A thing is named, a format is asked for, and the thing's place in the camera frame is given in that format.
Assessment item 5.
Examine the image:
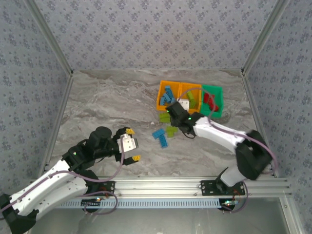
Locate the orange plastic bin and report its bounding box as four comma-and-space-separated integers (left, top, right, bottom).
156, 80, 182, 112
177, 82, 203, 114

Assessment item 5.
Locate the green plastic bin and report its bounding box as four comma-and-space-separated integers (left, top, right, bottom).
200, 84, 224, 119

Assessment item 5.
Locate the small circuit board with LED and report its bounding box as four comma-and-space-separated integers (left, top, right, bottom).
220, 200, 238, 212
81, 197, 103, 207

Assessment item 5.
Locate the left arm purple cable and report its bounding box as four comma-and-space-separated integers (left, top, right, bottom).
0, 136, 125, 217

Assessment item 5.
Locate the wide aluminum base rail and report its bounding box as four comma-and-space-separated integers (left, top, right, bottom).
96, 176, 293, 198

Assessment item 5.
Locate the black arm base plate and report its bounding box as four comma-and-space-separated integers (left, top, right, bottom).
200, 179, 246, 196
96, 180, 117, 197

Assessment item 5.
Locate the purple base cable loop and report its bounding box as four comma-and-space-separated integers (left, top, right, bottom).
223, 181, 250, 214
84, 191, 119, 215

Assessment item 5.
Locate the aluminum frame side rail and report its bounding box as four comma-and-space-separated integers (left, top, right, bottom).
39, 73, 74, 177
241, 72, 280, 177

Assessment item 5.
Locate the slotted grey cable duct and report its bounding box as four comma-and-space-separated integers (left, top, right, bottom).
57, 197, 226, 210

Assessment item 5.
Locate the aluminum frame post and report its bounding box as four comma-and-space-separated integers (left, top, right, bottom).
24, 0, 74, 75
241, 0, 292, 74
279, 196, 305, 234

